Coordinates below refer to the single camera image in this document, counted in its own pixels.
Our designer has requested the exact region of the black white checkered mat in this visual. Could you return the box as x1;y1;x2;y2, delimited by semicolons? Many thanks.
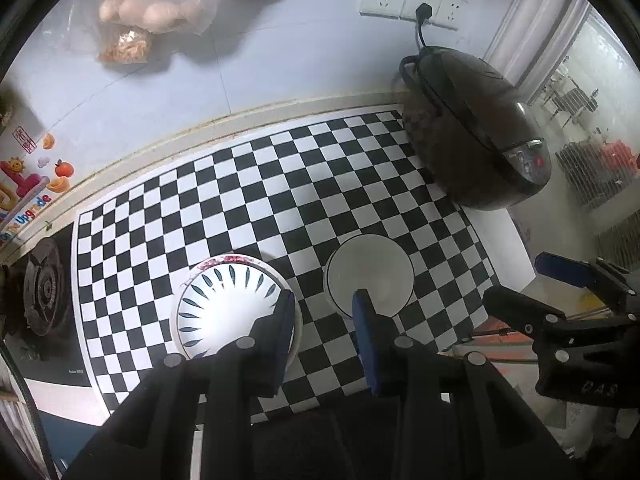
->
72;110;497;422

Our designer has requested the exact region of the colourful wall sticker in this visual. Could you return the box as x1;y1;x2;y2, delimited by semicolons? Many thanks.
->
1;115;75;247

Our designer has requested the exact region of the white bowl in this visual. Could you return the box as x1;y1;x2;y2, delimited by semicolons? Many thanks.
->
323;234;414;318

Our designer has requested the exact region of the white pink-flower plate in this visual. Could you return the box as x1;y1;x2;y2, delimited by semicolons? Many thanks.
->
170;253;304;366

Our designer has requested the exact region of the brown rice cooker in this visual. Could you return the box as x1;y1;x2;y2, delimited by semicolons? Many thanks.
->
399;47;552;210

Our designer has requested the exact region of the white blue-striped plate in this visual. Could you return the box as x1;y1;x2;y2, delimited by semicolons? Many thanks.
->
176;263;282;356

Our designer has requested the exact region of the white wall socket strip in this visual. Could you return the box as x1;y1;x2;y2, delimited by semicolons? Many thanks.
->
358;0;468;30

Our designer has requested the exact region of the black power cord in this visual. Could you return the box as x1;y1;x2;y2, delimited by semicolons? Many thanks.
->
412;3;434;53

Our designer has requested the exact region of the black gas stove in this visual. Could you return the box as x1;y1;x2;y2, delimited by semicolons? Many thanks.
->
1;226;90;387

